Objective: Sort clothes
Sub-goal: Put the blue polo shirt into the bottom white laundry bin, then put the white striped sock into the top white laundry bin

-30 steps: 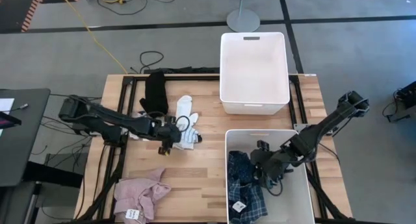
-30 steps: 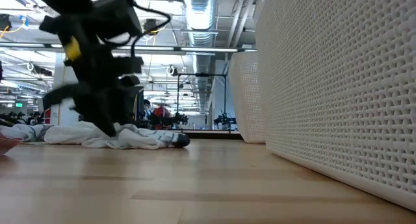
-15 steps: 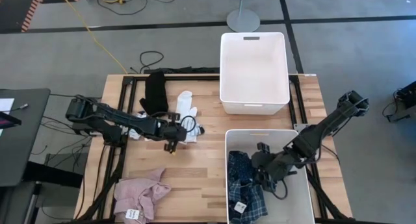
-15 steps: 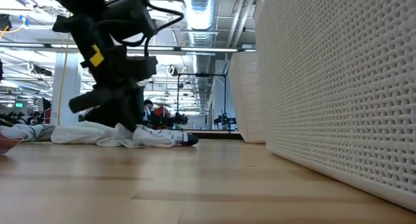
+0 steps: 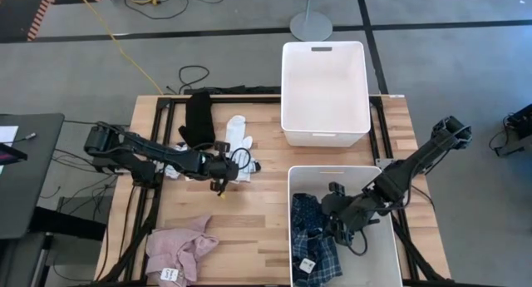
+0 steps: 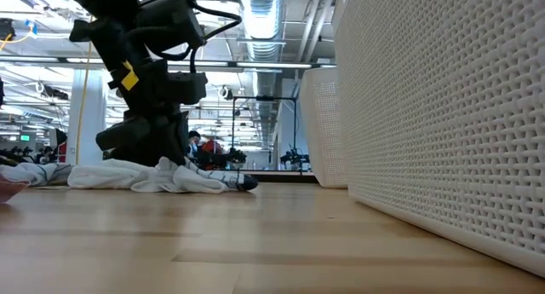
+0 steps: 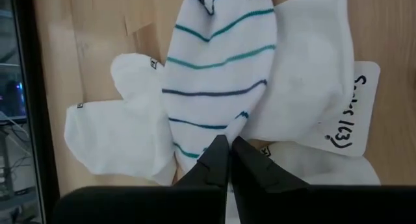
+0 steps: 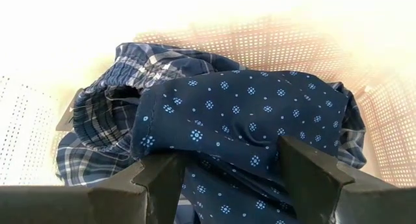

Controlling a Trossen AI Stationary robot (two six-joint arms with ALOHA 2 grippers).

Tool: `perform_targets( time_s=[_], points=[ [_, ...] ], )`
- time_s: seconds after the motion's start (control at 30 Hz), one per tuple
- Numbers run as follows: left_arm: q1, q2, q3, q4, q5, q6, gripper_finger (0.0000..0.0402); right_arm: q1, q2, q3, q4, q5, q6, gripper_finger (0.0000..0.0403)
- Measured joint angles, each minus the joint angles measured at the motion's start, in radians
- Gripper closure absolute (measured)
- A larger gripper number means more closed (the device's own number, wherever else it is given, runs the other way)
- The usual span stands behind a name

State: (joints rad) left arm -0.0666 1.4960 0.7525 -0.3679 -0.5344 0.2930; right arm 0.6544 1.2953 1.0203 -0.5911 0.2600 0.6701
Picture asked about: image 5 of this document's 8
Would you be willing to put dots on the small yellow tag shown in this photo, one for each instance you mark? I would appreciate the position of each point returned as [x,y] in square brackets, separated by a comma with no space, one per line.
[222,195]

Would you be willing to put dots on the large black hazard-striped mat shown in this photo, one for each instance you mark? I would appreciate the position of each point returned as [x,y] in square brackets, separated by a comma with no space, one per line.
[21,12]

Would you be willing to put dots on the white basket with dark clothes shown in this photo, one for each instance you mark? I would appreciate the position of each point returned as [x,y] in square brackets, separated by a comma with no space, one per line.
[374,253]

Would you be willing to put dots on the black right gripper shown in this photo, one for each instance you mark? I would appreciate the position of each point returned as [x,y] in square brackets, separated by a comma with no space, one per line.
[345,210]

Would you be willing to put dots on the white plastic bin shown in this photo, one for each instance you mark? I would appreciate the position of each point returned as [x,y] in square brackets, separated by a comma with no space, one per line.
[324,91]

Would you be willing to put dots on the white blue-patterned cloth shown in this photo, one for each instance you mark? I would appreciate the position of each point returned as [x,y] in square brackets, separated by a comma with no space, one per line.
[171,170]

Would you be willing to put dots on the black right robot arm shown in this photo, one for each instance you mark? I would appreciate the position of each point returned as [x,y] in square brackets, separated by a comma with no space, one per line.
[415,162]

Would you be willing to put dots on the plain white sock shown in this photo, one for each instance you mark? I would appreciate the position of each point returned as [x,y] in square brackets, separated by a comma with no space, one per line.
[237,129]

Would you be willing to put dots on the navy dotted shirt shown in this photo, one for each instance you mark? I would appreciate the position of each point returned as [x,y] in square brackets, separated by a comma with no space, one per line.
[305,212]

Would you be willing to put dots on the white paper sheet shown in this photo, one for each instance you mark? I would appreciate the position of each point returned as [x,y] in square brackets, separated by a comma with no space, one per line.
[7,135]

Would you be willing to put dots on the white striped sock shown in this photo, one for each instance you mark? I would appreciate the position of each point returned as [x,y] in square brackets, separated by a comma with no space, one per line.
[248,174]

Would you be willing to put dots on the round grey stand base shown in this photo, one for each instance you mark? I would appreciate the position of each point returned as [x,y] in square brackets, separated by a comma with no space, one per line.
[311,27]

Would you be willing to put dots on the blue plaid shirt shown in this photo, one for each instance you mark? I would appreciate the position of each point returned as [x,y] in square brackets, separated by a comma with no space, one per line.
[320,253]

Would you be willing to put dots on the pink checked shirt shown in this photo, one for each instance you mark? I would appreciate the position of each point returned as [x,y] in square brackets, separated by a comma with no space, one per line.
[178,245]

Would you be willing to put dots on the dark tablet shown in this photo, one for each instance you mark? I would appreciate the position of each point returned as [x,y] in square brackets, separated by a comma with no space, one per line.
[10,154]

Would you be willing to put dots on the black metal table frame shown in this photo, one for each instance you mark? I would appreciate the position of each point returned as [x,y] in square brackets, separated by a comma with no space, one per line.
[266,99]

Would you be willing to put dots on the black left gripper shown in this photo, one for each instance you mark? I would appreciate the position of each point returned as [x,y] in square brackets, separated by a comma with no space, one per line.
[218,168]

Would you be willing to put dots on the black floor equipment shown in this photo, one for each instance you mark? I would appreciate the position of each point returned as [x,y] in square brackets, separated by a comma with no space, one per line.
[519,129]

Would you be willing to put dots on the black garment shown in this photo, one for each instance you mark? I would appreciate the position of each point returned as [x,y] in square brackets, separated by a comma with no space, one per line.
[199,120]

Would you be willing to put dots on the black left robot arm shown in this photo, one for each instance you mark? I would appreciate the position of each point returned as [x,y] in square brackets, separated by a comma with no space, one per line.
[124,147]

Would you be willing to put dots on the black desk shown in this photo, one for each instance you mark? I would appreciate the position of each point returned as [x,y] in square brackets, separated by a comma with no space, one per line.
[29,187]

